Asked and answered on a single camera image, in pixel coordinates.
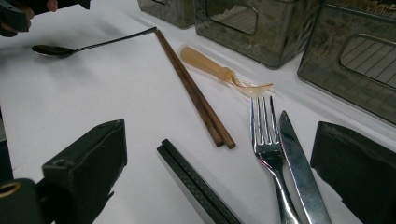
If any wooden-handled utensil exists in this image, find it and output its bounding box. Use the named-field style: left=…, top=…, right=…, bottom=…
left=177, top=44, right=274, bottom=96

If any black chopstick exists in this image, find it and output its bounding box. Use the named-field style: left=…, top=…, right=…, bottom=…
left=161, top=138, right=245, bottom=224
left=156, top=145, right=220, bottom=224

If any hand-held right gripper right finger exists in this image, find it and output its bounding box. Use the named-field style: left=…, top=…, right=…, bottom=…
left=310, top=121, right=396, bottom=224

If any wooden-handled metal knife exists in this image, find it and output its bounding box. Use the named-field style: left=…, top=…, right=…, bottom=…
left=278, top=109, right=333, bottom=224

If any thin metal rod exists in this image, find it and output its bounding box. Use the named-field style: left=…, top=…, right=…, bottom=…
left=31, top=26, right=158, bottom=59

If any wooden-handled metal fork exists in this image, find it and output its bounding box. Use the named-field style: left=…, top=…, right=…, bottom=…
left=248, top=94, right=302, bottom=224

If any translucent grey storage bin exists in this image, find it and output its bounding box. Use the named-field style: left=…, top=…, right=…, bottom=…
left=296, top=0, right=396, bottom=126
left=136, top=0, right=196, bottom=30
left=193, top=0, right=321, bottom=70

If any white table mat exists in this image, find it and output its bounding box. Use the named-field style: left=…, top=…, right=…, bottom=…
left=0, top=0, right=396, bottom=224

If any brown wooden chopstick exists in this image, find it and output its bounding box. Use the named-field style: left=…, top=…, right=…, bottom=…
left=155, top=28, right=236, bottom=150
left=154, top=30, right=225, bottom=147

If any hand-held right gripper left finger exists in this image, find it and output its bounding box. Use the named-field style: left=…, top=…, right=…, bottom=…
left=41, top=119, right=128, bottom=224

